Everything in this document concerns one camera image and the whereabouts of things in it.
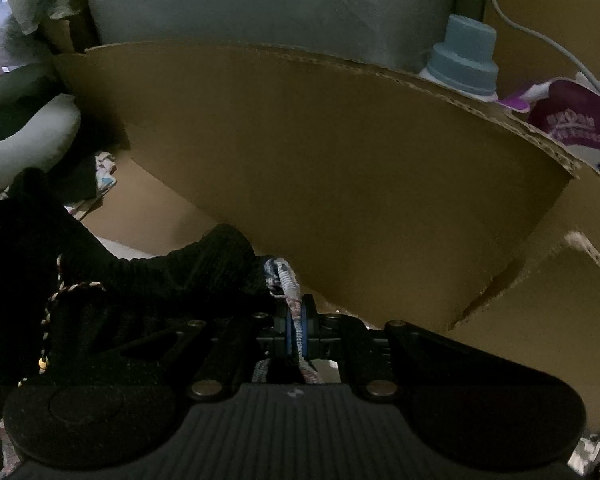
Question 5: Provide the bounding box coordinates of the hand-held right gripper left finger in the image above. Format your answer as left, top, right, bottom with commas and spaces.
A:
87, 305, 294, 403

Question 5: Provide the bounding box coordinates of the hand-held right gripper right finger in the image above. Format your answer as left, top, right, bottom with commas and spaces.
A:
296, 296, 461, 403

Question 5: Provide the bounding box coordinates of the floral patterned garment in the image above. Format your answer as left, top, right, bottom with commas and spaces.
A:
252, 256, 331, 386

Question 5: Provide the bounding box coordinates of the black garment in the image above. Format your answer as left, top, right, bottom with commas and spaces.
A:
0, 167, 281, 411

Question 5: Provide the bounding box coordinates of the brown cardboard box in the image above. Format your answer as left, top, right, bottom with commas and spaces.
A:
45, 0, 600, 433

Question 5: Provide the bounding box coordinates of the small colourful patterned cloth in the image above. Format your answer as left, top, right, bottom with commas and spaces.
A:
62, 152, 118, 221

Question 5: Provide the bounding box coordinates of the grey neck pillow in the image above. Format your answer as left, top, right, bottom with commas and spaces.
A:
0, 62, 83, 191

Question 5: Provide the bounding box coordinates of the purple and white pouch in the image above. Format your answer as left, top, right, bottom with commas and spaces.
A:
497, 77, 600, 181

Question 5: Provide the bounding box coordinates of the white cable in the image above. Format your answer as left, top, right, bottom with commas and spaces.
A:
467, 0, 600, 103

